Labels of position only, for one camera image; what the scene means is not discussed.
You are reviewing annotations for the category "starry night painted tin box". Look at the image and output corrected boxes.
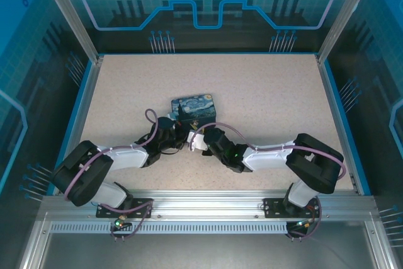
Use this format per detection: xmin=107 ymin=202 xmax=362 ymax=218
xmin=170 ymin=93 xmax=219 ymax=129

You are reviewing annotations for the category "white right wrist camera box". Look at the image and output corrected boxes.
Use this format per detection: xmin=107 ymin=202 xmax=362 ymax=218
xmin=186 ymin=130 xmax=209 ymax=152

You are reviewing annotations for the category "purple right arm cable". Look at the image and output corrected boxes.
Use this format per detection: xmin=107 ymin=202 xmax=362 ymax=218
xmin=192 ymin=122 xmax=346 ymax=242

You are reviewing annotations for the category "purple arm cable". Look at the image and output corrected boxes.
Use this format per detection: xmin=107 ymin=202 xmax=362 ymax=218
xmin=64 ymin=108 xmax=158 ymax=242
xmin=192 ymin=122 xmax=346 ymax=242

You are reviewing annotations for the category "aluminium mounting rail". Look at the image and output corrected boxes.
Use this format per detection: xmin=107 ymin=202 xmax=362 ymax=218
xmin=40 ymin=189 xmax=376 ymax=220

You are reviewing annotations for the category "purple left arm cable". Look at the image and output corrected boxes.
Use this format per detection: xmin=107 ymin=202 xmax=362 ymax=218
xmin=64 ymin=108 xmax=158 ymax=242

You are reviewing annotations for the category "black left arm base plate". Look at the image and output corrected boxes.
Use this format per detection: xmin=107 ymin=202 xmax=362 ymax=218
xmin=96 ymin=197 xmax=154 ymax=219

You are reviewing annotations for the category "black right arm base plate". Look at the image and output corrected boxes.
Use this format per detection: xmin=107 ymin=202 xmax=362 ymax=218
xmin=261 ymin=198 xmax=322 ymax=219

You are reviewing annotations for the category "aluminium side rail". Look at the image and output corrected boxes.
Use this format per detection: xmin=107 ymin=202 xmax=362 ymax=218
xmin=52 ymin=57 xmax=104 ymax=196
xmin=317 ymin=57 xmax=362 ymax=195

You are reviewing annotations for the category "slotted grey cable duct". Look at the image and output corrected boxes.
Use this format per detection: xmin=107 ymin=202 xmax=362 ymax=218
xmin=49 ymin=222 xmax=290 ymax=234

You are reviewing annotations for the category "cable connector with green light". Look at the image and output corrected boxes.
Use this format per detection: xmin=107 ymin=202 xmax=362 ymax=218
xmin=113 ymin=214 xmax=132 ymax=231

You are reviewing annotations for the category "cable connector with yellow plug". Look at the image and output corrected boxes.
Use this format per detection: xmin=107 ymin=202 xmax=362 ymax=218
xmin=293 ymin=219 xmax=316 ymax=231

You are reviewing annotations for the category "aluminium frame post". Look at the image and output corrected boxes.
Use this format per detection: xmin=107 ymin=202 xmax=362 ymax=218
xmin=35 ymin=0 xmax=105 ymax=64
xmin=315 ymin=0 xmax=378 ymax=66

